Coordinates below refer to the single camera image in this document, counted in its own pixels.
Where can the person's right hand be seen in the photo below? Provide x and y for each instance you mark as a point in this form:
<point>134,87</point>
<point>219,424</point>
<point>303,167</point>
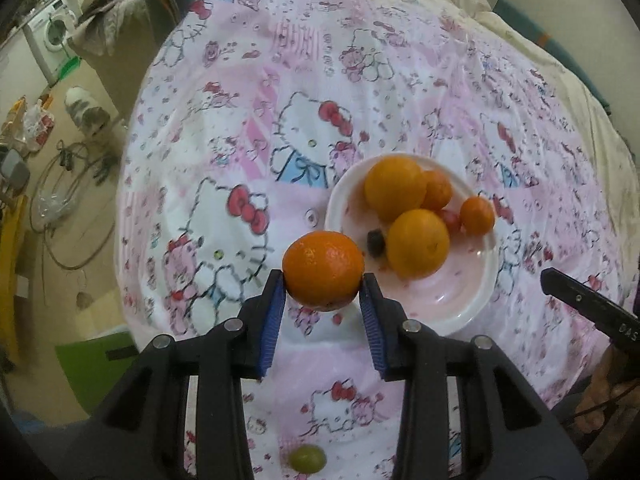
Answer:
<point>601,390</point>

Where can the red tomato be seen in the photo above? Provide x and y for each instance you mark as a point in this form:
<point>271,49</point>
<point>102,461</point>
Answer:
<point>452,221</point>

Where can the dark grape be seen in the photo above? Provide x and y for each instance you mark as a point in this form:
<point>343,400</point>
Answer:
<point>376,243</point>

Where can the green floor mat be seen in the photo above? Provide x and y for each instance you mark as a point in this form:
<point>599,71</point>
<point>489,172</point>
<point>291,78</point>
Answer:
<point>92,367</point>

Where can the green lime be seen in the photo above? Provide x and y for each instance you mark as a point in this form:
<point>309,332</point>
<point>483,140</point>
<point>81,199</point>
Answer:
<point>307,459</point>

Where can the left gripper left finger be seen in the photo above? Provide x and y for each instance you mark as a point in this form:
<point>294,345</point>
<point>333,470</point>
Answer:
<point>137,431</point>

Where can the Hello Kitty pink sheet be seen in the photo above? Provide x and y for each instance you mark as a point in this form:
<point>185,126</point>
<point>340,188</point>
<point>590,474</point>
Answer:
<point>253,110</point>

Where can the white washing machine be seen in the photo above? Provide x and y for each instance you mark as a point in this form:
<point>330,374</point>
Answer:
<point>47,31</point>

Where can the small tangerine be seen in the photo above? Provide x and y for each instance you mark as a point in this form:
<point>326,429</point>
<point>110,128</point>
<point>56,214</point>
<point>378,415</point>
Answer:
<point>477,216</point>

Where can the pink strawberry ceramic plate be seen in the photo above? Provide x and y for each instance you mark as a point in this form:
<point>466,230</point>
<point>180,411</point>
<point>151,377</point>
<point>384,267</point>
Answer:
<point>451,297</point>

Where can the blue sofa with clothes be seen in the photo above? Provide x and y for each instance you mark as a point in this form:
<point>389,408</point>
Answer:
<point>120,38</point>

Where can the large orange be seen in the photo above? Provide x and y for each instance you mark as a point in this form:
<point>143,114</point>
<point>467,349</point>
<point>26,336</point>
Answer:
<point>417,244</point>
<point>394,185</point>

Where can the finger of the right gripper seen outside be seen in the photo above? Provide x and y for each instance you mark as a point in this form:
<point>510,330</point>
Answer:
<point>615,322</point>

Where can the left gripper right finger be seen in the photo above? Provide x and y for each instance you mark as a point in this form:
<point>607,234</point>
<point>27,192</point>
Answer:
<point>507,432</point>

